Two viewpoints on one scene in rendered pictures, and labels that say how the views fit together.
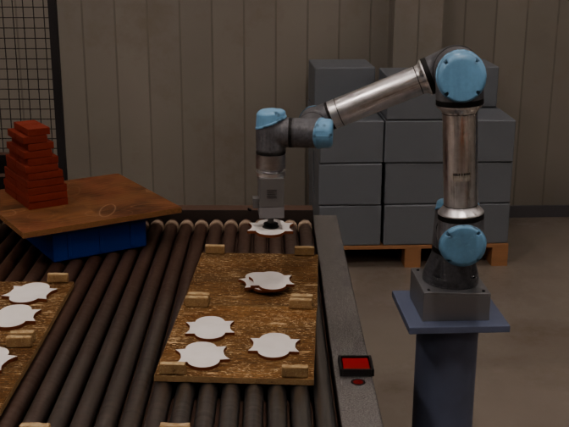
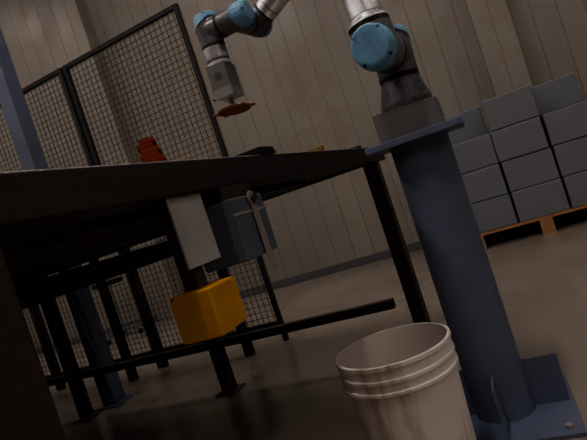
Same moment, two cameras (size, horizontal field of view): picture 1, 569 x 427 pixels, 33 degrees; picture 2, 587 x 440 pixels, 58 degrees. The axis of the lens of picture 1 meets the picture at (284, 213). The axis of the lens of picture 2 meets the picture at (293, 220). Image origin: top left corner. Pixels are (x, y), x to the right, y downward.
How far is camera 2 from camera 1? 1.57 m
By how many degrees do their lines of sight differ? 28
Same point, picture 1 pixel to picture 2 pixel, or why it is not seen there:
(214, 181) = (407, 224)
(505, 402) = not seen: outside the picture
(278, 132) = (206, 24)
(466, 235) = (368, 31)
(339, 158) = (465, 168)
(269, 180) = (212, 65)
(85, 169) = (327, 238)
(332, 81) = not seen: hidden behind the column
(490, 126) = (575, 109)
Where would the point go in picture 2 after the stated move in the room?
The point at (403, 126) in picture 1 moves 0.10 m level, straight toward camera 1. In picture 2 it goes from (505, 132) to (502, 133)
